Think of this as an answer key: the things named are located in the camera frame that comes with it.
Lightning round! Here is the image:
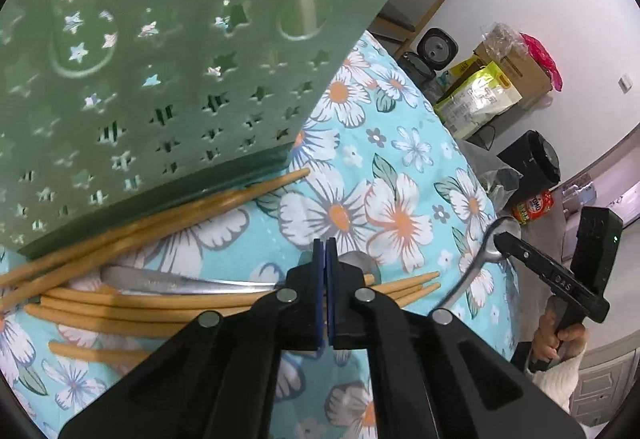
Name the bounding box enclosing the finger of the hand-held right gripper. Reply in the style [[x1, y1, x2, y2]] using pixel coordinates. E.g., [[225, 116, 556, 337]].
[[494, 231, 556, 280]]

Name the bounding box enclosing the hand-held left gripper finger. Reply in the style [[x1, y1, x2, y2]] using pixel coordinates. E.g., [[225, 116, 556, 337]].
[[59, 239, 327, 439], [325, 239, 587, 439]]

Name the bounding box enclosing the clear plastic wrap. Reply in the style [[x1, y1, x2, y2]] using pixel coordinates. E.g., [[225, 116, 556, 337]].
[[479, 22, 526, 56]]

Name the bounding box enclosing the yellow green rice bag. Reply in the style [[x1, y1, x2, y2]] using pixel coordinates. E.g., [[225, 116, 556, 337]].
[[432, 60, 523, 141]]

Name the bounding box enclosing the person's right hand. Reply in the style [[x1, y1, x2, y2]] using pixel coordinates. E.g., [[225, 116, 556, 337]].
[[531, 306, 587, 363]]

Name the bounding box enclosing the metal spoon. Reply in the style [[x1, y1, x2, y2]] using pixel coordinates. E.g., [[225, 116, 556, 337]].
[[439, 216, 522, 311], [100, 250, 382, 296]]

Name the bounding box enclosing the black round appliance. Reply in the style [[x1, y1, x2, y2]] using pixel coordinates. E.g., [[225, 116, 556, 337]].
[[495, 130, 562, 210]]

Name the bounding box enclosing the cardboard box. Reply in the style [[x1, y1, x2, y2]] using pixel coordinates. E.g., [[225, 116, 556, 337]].
[[472, 36, 554, 109]]

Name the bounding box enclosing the black rice cooker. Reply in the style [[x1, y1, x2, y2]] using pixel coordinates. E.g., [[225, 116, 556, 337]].
[[397, 26, 458, 82]]

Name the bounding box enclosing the bundle of wooden chopsticks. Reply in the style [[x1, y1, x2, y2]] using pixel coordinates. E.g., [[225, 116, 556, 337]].
[[0, 168, 442, 368]]

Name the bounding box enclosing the green plastic utensil holder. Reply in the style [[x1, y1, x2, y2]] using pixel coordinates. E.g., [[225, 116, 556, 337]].
[[0, 0, 440, 261]]

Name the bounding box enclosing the person's right forearm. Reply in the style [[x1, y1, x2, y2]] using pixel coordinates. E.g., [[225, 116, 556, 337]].
[[532, 354, 587, 412]]

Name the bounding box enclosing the red detergent bag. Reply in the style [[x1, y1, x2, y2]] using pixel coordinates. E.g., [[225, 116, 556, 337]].
[[512, 189, 556, 226]]

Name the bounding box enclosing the blue floral cloth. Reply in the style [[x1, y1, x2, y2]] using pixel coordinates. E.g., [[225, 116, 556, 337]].
[[0, 32, 523, 439]]

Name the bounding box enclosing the red plastic bag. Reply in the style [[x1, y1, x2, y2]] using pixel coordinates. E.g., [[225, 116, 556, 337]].
[[519, 32, 564, 93]]

